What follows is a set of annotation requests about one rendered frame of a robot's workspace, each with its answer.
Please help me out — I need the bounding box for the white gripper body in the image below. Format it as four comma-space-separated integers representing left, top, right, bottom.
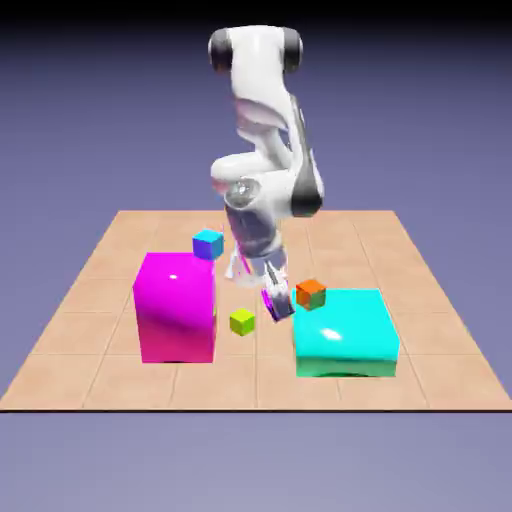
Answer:
224, 246, 290, 290

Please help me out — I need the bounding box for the small orange cube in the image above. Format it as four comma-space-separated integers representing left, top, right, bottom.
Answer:
295, 278, 327, 312

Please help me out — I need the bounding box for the small yellow-green cube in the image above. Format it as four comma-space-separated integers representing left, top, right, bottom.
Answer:
229, 307, 257, 338

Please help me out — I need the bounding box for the small blue cube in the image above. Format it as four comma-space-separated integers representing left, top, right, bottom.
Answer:
191, 228, 226, 262

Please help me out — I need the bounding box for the large cyan box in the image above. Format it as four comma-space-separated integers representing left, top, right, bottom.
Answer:
292, 287, 401, 378

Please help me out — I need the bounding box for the large magenta box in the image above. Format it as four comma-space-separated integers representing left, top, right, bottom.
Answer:
132, 251, 218, 365

